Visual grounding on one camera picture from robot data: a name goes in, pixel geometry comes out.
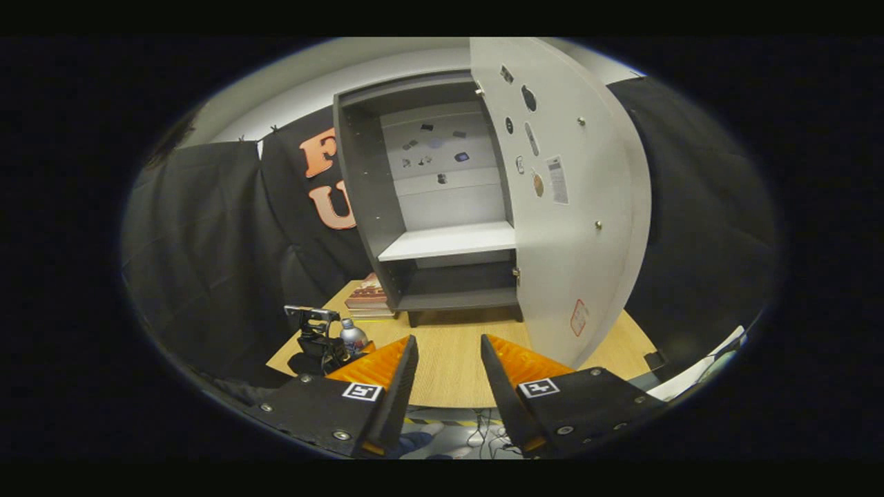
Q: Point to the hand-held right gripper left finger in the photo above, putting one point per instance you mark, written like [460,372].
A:
[400,400]

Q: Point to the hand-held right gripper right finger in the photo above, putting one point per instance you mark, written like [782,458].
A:
[507,400]

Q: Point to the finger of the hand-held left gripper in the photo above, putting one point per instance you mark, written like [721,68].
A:
[366,347]

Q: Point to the silver bottle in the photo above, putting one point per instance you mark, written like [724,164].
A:
[353,336]

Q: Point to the white cabinet door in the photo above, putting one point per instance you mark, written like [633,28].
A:
[580,262]

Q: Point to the grey cabinet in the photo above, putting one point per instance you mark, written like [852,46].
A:
[366,179]

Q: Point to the white cabinet shelf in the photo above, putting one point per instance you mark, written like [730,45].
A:
[449,241]

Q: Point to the white paged book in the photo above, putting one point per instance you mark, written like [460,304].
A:
[373,313]

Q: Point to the brown cover book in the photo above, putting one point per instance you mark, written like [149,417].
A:
[369,295]

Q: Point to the yellow black striped tape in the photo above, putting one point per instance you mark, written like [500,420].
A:
[449,421]

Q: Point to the black backdrop cloth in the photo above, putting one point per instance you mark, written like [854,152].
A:
[704,228]
[207,241]
[290,179]

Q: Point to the white flat panel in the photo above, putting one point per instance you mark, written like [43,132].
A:
[697,376]

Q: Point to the black table edge bracket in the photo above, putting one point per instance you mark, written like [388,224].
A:
[655,359]

